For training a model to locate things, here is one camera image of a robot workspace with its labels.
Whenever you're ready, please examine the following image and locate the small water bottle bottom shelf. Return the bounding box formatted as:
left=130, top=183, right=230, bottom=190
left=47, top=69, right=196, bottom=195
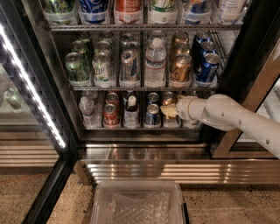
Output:
left=79, top=96, right=100, bottom=129

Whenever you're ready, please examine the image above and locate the front silver can bottom shelf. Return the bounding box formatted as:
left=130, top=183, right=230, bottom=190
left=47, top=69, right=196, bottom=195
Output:
left=183, top=120, right=201, bottom=130

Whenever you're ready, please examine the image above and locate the red can top shelf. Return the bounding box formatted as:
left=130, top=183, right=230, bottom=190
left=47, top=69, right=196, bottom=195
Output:
left=114, top=0, right=142, bottom=25

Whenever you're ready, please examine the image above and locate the front blue can bottom shelf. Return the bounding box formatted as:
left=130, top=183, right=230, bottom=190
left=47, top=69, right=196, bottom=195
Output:
left=144, top=104, right=161, bottom=126

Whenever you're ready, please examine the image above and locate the red soda can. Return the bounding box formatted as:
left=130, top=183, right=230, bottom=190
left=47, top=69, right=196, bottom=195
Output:
left=105, top=92, right=119, bottom=107
left=103, top=104, right=120, bottom=127

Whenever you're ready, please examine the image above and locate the upper wire shelf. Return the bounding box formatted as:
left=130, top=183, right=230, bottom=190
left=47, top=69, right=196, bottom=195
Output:
left=45, top=24, right=242, bottom=32

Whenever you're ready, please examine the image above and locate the middle green can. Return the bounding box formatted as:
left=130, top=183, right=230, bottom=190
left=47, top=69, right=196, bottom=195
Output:
left=70, top=40, right=91, bottom=67

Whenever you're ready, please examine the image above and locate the front silver energy can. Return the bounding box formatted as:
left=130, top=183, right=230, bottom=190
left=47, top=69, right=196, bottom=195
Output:
left=121, top=51, right=137, bottom=82

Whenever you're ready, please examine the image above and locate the front green can middle shelf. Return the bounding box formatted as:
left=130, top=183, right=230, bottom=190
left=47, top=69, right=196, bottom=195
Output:
left=65, top=52, right=89, bottom=82

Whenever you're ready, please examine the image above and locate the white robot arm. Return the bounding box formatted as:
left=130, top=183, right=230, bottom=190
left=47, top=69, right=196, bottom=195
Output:
left=160, top=94, right=280, bottom=158

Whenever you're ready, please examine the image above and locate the front gold can middle shelf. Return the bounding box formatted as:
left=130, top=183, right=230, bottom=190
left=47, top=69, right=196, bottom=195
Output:
left=171, top=53, right=193, bottom=82

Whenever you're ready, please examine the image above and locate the blue pepsi can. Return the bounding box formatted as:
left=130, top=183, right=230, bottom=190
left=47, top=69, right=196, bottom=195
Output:
left=195, top=52, right=221, bottom=83
left=194, top=41, right=217, bottom=66

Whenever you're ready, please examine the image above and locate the rear red soda can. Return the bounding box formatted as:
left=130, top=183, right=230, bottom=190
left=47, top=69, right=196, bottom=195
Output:
left=105, top=92, right=119, bottom=107

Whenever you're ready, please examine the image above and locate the blue can shelf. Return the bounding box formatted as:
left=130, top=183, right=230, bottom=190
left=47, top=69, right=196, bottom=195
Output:
left=144, top=104, right=161, bottom=126
left=147, top=92, right=160, bottom=105

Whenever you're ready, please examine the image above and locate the led light strip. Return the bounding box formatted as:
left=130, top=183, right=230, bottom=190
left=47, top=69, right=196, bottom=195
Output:
left=0, top=24, right=67, bottom=148

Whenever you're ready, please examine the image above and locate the orange soda can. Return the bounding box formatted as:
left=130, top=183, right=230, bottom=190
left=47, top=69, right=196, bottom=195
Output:
left=162, top=92, right=177, bottom=106

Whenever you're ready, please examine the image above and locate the dark glass bottle white cap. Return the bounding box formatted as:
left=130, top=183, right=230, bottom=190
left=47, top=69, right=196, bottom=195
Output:
left=124, top=95, right=139, bottom=129

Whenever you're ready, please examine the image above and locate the front red soda can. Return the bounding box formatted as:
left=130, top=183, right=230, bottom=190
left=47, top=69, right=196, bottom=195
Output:
left=103, top=104, right=120, bottom=127

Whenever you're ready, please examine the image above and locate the middle gold can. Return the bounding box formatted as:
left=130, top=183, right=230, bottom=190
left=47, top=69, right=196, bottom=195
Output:
left=170, top=43, right=191, bottom=60

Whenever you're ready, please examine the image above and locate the wire shelf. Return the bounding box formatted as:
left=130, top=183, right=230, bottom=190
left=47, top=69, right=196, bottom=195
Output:
left=45, top=24, right=242, bottom=32
left=71, top=87, right=216, bottom=92

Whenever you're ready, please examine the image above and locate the pepsi can top shelf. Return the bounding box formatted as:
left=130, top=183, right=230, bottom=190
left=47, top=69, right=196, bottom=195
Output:
left=80, top=0, right=109, bottom=24

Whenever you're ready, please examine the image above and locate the middle blue pepsi can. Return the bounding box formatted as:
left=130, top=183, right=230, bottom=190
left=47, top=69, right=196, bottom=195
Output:
left=194, top=41, right=217, bottom=66

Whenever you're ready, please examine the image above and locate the glass fridge door left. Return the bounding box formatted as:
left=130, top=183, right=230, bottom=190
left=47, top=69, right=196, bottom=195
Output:
left=0, top=0, right=77, bottom=224

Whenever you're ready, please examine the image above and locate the front 7up can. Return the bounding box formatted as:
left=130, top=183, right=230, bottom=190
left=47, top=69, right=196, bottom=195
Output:
left=93, top=52, right=113, bottom=82

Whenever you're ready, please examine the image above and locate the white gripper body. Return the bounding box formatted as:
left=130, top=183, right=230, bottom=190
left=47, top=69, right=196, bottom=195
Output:
left=175, top=96, right=202, bottom=121

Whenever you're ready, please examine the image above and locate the middle wire shelf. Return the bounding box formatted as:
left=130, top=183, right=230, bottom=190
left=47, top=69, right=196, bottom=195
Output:
left=71, top=87, right=216, bottom=92

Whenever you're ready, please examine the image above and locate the front blue pepsi can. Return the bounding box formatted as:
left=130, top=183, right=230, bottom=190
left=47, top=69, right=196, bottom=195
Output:
left=195, top=52, right=221, bottom=83

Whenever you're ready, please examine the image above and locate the rear blue can bottom shelf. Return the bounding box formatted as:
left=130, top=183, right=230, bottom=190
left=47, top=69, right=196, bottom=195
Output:
left=147, top=92, right=160, bottom=105

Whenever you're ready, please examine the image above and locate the water bottle middle shelf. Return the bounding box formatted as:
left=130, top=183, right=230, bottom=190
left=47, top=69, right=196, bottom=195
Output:
left=144, top=38, right=167, bottom=88

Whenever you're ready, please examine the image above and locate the clear plastic bin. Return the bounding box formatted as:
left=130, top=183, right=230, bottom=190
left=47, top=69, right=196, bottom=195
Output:
left=90, top=180, right=190, bottom=224

